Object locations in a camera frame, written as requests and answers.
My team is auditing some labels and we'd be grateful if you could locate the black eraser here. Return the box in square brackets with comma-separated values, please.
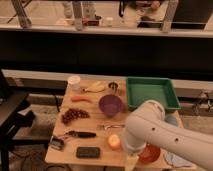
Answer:
[76, 147, 100, 158]

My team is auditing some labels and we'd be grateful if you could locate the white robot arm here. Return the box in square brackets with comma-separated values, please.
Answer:
[121, 100, 213, 171]

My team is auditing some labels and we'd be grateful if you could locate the orange bowl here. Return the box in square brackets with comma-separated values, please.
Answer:
[139, 144, 161, 164]

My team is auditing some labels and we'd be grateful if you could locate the purple bowl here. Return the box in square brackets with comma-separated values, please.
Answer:
[98, 95, 123, 117]

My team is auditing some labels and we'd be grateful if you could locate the apple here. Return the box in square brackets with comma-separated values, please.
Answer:
[107, 134, 121, 150]

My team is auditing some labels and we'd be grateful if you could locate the grey blue cloth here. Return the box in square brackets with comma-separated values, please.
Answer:
[164, 152, 192, 168]

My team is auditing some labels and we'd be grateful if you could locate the green plastic tray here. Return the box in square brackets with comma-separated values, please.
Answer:
[126, 77, 180, 113]

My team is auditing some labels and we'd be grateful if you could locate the bunch of red grapes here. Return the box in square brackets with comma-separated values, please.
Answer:
[61, 108, 90, 125]

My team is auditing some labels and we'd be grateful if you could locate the small metal cup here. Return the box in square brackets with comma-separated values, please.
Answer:
[108, 82, 118, 94]

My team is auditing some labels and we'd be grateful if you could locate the metal binder clip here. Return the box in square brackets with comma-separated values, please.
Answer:
[49, 136, 64, 150]

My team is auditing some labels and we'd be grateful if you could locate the banana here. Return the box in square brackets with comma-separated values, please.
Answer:
[83, 81, 105, 93]

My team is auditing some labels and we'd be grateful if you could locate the orange carrot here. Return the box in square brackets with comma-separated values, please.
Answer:
[71, 96, 92, 103]

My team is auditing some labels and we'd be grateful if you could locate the white cup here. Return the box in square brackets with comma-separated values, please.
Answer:
[68, 75, 81, 91]

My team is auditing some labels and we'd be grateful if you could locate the person in background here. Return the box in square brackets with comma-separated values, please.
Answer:
[119, 0, 168, 28]

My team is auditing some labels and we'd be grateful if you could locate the black handled tool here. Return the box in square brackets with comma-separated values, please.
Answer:
[57, 131, 96, 139]

